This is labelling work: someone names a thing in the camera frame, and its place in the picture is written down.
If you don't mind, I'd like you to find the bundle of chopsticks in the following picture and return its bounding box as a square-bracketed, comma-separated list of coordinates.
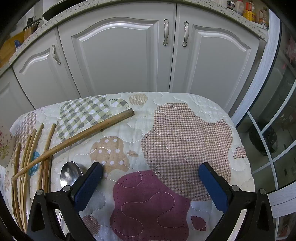
[10, 123, 57, 232]

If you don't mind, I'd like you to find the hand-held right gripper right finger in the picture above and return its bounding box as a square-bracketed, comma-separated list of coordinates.
[198, 162, 275, 241]

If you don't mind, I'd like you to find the silver cabinet handle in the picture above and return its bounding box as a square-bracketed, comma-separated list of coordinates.
[51, 44, 61, 65]
[182, 21, 189, 48]
[162, 19, 170, 46]

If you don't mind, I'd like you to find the clear plastic bottle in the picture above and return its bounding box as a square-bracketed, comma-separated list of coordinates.
[258, 8, 270, 30]

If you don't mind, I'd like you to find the white framed glass door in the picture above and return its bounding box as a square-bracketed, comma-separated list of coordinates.
[228, 14, 296, 241]

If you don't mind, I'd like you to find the speckled stone countertop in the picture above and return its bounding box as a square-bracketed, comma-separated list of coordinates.
[0, 0, 270, 75]

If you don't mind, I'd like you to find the orange label bottle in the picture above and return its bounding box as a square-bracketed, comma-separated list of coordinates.
[243, 1, 258, 23]

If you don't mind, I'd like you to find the wooden knife block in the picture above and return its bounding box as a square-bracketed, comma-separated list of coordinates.
[22, 17, 43, 40]

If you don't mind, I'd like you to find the metal spoon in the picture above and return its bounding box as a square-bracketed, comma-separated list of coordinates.
[60, 161, 84, 193]

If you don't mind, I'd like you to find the wooden cutting board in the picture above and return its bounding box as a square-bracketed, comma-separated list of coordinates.
[0, 31, 26, 69]

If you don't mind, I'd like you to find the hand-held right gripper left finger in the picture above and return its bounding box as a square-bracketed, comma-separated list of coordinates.
[26, 162, 104, 241]

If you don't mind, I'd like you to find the black frying pan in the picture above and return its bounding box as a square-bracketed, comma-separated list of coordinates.
[42, 0, 93, 21]

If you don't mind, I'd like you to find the white cabinet door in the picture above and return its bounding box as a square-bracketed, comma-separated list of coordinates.
[0, 67, 36, 121]
[169, 4, 267, 115]
[57, 3, 177, 99]
[12, 27, 82, 110]

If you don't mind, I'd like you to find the long tapered wooden stick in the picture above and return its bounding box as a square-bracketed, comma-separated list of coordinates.
[11, 108, 135, 181]

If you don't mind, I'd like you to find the patchwork quilted blanket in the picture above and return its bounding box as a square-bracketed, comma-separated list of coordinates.
[0, 92, 256, 241]

